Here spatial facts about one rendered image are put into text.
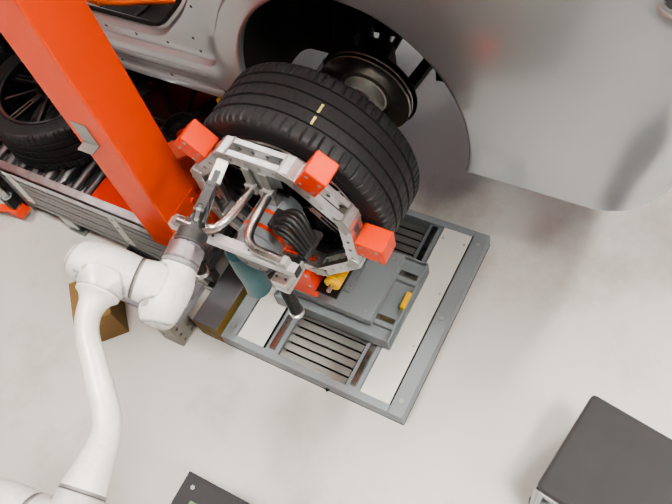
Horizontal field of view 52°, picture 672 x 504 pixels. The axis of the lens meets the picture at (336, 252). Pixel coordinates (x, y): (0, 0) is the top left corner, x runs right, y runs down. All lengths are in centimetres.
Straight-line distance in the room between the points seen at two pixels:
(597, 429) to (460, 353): 65
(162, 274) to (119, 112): 58
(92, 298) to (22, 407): 158
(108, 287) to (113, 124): 56
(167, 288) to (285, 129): 52
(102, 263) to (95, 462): 43
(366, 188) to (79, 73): 78
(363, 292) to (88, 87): 123
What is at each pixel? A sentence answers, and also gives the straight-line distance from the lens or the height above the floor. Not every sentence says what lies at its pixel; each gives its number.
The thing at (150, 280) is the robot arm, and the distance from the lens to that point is 163.
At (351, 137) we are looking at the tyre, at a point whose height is 110.
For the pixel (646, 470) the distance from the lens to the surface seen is 228.
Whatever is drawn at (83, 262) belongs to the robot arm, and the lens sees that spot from 166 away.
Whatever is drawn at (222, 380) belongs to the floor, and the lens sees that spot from 283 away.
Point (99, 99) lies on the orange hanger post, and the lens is 197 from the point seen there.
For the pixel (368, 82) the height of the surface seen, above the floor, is 92.
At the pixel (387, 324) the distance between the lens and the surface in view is 259.
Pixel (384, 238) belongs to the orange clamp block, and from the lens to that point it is 191.
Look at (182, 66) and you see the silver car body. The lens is 258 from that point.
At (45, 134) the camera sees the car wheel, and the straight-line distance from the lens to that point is 321.
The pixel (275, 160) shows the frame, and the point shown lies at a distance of 186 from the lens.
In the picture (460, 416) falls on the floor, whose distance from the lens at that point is 262.
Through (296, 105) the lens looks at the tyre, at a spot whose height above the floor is 117.
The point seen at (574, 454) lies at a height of 34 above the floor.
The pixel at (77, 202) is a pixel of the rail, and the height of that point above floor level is 38.
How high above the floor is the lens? 249
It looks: 57 degrees down
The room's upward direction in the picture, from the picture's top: 18 degrees counter-clockwise
